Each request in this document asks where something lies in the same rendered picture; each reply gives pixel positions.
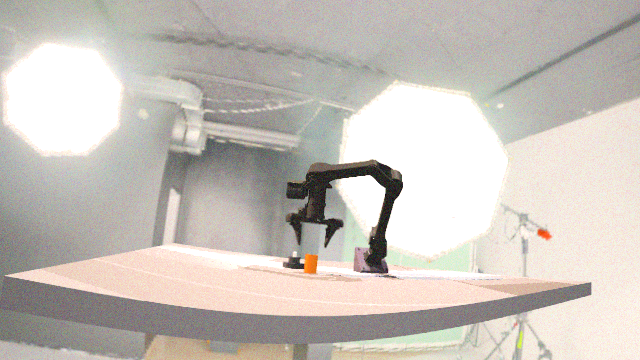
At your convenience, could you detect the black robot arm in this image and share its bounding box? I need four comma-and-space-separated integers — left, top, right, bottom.
286, 158, 403, 266

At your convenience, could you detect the orange knob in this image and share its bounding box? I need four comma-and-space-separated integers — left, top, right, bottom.
304, 255, 318, 274

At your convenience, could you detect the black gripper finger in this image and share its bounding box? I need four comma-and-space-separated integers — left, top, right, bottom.
289, 222, 302, 245
324, 227, 340, 248

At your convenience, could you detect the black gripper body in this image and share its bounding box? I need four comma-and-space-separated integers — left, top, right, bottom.
285, 199, 344, 228

